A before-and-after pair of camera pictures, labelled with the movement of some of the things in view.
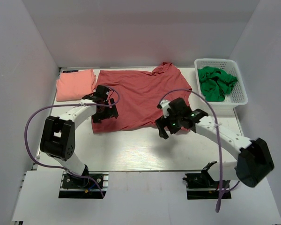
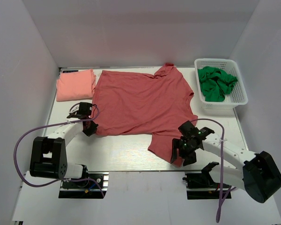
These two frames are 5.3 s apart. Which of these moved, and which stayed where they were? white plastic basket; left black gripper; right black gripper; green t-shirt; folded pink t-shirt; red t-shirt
Moved: right black gripper; left black gripper; red t-shirt
Stayed: white plastic basket; green t-shirt; folded pink t-shirt
